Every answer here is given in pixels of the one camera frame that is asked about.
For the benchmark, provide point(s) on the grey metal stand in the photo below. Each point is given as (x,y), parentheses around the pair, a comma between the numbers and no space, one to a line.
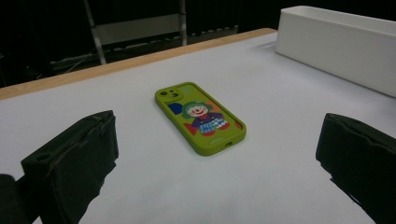
(137,31)

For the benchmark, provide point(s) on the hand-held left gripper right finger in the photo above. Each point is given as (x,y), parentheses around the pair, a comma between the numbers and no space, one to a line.
(361,155)

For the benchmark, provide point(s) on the white rectangular box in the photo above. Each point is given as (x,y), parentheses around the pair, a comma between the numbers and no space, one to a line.
(336,53)

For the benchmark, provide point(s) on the green clown phone case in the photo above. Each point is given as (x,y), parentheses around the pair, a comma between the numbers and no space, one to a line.
(214,140)

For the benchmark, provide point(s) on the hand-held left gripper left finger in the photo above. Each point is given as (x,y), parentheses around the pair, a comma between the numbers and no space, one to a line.
(71,161)

